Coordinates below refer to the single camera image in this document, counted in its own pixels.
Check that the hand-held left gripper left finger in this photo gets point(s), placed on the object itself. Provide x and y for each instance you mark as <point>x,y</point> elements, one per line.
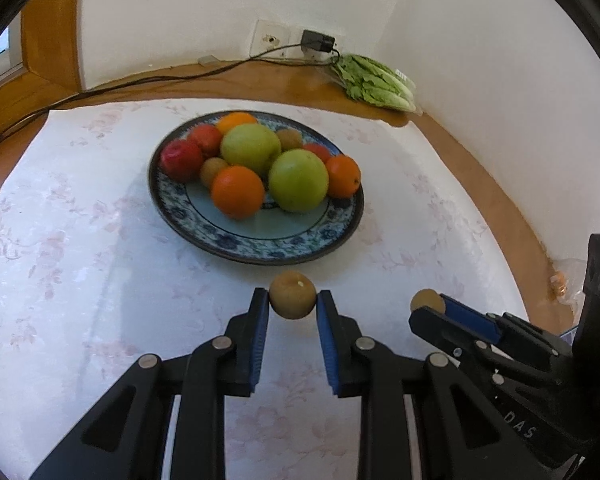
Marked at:
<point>260,340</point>

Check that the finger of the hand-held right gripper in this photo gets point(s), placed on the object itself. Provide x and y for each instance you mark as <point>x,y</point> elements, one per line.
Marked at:
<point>440,327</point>
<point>472,317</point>

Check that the bagged green lettuce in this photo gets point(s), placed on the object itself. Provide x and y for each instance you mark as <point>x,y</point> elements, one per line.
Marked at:
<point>375,82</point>

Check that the blue floral ceramic plate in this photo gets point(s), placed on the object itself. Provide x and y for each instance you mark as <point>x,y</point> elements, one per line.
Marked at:
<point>260,242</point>

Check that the small brown pear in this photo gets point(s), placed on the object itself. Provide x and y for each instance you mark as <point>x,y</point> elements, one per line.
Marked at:
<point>292,295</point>
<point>425,300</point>

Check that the small red apple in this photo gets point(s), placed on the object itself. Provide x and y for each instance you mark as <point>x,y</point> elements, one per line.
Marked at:
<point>205,139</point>
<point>316,151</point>

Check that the large red apple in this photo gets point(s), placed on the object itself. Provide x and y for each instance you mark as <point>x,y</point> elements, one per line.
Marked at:
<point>181,160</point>

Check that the large green pear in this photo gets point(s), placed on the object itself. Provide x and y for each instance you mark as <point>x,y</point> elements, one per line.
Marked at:
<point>250,147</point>

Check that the white floral tablecloth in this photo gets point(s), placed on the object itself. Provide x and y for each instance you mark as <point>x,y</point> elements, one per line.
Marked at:
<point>80,260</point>

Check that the wooden window frame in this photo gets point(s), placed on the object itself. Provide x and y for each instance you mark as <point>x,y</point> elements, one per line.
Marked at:
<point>50,35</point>

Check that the barred window glass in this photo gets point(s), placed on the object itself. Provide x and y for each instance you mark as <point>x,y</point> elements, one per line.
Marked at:
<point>0,50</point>

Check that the orange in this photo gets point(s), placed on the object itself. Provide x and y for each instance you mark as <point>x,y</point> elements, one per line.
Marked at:
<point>236,121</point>
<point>344,176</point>
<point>237,191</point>

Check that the stained white wall socket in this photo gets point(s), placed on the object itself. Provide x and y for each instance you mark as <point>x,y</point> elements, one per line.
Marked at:
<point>270,35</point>

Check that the brown kiwi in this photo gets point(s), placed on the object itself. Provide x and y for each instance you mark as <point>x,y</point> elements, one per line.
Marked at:
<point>212,170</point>

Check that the clear plastic bag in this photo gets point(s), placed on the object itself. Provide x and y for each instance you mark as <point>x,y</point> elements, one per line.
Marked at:
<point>560,282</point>

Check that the black plug-in charger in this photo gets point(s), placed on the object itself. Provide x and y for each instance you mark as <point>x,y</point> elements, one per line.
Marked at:
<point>317,41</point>

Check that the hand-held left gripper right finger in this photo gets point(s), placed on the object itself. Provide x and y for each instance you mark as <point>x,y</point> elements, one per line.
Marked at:
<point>327,345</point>

